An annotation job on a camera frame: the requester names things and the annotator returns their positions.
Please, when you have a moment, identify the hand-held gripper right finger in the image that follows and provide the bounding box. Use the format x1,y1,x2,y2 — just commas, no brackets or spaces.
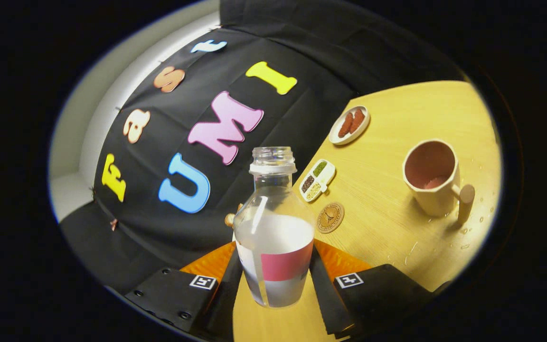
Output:
309,240,450,339

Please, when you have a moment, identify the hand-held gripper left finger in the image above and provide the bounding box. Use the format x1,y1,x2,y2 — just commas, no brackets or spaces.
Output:
126,241,245,340

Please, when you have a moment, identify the round cork coaster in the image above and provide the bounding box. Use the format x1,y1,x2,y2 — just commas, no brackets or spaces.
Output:
316,203,345,234

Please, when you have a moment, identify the clear bottle with red label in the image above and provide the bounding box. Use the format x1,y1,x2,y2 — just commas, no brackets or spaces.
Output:
233,146,316,308

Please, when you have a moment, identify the beige cup with wooden handle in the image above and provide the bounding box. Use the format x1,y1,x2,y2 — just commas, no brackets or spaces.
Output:
402,139,476,225

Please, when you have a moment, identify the wooden table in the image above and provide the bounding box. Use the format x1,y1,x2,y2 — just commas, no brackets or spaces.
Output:
232,80,503,342

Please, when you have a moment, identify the white divided dish of grains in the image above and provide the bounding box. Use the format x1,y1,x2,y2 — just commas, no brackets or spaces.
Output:
299,159,336,203

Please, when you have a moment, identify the white plate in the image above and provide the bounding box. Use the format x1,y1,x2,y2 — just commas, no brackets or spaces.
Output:
329,105,370,145

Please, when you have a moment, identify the red meat slice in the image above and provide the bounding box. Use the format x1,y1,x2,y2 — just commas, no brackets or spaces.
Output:
349,109,366,134
338,113,354,138

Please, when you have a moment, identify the black backdrop cloth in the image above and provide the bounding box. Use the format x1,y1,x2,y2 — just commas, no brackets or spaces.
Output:
60,0,469,297

